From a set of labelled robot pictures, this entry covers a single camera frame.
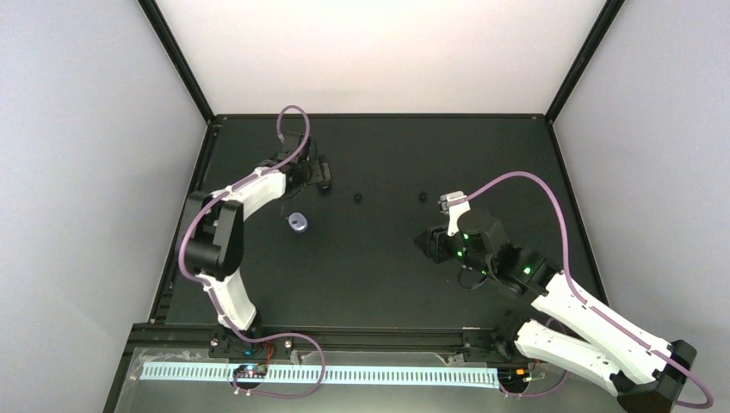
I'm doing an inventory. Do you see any black charging case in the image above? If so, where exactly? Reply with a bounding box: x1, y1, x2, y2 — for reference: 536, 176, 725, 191
316, 174, 331, 193

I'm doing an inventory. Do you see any lavender earbud charging case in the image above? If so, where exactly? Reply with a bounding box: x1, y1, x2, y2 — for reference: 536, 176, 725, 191
288, 212, 309, 233

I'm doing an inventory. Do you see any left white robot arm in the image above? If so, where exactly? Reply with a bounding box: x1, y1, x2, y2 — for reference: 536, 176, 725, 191
176, 135, 331, 331

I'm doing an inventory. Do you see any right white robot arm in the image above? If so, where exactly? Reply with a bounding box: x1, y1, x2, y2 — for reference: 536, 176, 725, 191
414, 210, 696, 412

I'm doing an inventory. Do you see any right circuit board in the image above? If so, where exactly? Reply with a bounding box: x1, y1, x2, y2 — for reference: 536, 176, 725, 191
498, 368, 533, 383

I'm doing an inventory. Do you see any circuit board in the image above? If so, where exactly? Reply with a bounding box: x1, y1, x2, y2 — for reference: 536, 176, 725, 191
498, 368, 533, 383
233, 364, 268, 380

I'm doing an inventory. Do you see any left circuit board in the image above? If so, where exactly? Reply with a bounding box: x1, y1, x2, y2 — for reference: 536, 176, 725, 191
233, 364, 268, 380

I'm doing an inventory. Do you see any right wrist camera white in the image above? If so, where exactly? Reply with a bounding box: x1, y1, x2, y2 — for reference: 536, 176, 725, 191
438, 191, 471, 237

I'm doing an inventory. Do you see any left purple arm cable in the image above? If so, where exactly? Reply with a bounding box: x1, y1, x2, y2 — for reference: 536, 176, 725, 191
177, 104, 312, 343

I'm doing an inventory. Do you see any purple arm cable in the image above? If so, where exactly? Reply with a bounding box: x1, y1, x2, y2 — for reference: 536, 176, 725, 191
177, 104, 312, 343
455, 171, 714, 410

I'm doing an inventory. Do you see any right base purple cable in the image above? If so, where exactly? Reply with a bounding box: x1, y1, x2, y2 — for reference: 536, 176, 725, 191
501, 318, 572, 399

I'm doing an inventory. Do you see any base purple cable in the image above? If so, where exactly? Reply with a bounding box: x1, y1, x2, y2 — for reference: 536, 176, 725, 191
227, 331, 327, 400
501, 318, 572, 399

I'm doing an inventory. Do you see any black aluminium front rail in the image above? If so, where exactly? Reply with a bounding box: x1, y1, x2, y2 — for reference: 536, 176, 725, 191
123, 324, 492, 357

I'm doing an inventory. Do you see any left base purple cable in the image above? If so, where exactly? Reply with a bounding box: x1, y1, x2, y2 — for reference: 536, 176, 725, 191
227, 331, 327, 400

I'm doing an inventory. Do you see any white slotted cable duct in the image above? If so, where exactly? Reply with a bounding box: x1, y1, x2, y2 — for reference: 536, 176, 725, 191
135, 361, 499, 389

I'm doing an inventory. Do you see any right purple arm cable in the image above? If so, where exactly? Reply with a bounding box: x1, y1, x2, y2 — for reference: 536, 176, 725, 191
455, 171, 714, 410

